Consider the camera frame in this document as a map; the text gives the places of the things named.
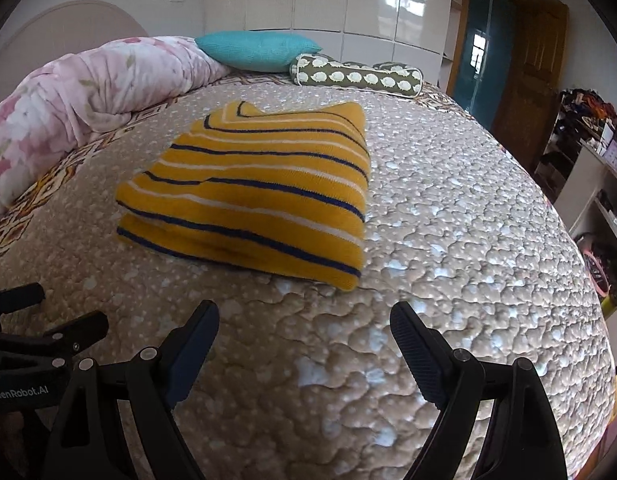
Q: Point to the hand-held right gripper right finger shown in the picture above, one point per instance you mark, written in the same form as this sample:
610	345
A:
418	355

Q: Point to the teal glass door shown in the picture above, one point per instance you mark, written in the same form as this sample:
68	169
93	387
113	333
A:
481	45

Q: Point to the yellow striped knit sweater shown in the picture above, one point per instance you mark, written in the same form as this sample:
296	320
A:
258	195

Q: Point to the white glossy wardrobe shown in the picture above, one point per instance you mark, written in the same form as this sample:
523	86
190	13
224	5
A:
348	5

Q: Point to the beige padded headboard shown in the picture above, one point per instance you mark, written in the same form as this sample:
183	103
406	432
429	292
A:
63	30

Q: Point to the white cluttered shelf unit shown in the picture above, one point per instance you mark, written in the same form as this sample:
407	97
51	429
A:
593	185

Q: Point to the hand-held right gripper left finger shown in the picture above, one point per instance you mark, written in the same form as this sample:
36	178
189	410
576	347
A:
196	345

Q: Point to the pink plastic basin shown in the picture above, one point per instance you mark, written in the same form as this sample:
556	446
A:
596	265

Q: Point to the beige quilted bed cover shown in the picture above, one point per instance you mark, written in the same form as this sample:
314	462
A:
413	260

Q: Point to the pink floral duvet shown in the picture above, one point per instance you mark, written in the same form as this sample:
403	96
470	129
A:
78	95

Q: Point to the wooden door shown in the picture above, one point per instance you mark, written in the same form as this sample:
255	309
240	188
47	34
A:
533	85

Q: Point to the teal pillow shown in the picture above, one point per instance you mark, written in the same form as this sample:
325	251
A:
258	50

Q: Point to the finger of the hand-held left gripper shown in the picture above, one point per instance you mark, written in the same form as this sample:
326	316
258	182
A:
18	300
83	332

